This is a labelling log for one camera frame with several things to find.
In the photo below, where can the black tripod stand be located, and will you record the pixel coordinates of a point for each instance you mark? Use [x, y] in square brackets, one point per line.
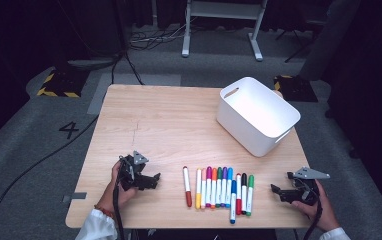
[295, 40]

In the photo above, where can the grey curtain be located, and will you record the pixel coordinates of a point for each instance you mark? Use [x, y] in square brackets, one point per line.
[329, 40]

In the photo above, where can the violet cap marker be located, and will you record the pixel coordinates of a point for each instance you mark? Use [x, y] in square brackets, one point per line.
[224, 186]

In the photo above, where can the light green cap marker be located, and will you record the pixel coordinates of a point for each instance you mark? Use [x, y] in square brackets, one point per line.
[249, 196]

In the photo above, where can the person's left hand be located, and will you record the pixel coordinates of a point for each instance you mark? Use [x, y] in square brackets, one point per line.
[112, 196]

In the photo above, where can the magenta cap marker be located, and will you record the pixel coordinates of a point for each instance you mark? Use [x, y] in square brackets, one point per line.
[208, 186]

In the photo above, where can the person's right hand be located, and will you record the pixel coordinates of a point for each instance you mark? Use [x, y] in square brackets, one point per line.
[322, 210]

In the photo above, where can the white metal table frame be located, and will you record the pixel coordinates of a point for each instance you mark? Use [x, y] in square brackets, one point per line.
[224, 10]

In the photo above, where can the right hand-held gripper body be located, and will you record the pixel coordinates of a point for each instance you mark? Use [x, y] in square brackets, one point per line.
[304, 190]

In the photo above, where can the black cap marker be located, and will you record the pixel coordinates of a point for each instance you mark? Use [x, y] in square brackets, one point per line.
[244, 193]

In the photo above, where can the white plastic bin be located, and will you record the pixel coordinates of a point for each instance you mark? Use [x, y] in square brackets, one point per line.
[259, 106]

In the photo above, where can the grey round stand base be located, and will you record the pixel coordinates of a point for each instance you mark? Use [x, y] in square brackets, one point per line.
[92, 63]

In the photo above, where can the black yellow striped base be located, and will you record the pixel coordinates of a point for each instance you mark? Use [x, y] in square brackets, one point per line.
[62, 85]
[295, 88]

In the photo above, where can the orange cap marker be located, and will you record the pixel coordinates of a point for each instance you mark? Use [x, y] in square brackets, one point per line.
[214, 188]

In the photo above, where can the light blue cap marker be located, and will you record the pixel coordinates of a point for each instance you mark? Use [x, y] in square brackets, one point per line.
[229, 183]

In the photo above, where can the yellow cap marker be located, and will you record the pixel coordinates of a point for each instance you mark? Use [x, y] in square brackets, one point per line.
[198, 186]

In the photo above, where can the bright red cap marker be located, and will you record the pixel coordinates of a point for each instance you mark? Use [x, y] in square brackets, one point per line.
[238, 193]

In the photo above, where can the brownish red cap marker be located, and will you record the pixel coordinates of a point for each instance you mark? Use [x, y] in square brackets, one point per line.
[187, 183]

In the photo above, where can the dark blue cap marker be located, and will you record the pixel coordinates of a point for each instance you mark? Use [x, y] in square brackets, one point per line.
[233, 203]

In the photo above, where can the grey floor tape strip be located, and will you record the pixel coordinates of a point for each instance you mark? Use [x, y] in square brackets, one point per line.
[75, 196]

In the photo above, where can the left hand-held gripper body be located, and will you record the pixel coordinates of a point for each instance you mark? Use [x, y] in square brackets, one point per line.
[130, 173]

